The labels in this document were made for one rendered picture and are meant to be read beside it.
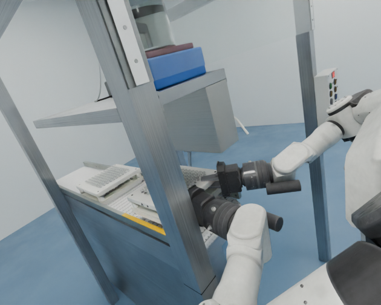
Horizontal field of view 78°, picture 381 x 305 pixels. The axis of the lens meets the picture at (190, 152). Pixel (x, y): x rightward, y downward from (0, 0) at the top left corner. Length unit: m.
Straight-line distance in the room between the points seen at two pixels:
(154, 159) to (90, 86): 3.90
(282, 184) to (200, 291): 0.36
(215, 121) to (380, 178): 0.45
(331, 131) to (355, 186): 0.46
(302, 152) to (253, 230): 0.34
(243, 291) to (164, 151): 0.27
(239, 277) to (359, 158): 0.26
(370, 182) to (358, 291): 0.16
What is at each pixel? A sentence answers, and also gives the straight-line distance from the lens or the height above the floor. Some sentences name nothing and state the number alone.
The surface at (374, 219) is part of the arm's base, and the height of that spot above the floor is 1.23.
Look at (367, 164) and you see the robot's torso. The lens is 0.35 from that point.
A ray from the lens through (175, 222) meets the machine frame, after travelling 0.52.
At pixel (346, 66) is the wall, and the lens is 4.02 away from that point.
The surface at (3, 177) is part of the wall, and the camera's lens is 3.80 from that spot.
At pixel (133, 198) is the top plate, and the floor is 1.01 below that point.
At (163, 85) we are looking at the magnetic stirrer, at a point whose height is 1.34.
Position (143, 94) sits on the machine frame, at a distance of 0.44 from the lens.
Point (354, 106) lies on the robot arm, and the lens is 0.82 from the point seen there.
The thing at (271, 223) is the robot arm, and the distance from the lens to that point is 0.58.
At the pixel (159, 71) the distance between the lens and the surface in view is 0.47.
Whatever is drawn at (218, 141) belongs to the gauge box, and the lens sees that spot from 0.70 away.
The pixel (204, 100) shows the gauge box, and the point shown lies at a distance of 0.67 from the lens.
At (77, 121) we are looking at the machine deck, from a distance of 0.67.
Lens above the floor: 1.37
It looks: 20 degrees down
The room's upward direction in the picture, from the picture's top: 16 degrees counter-clockwise
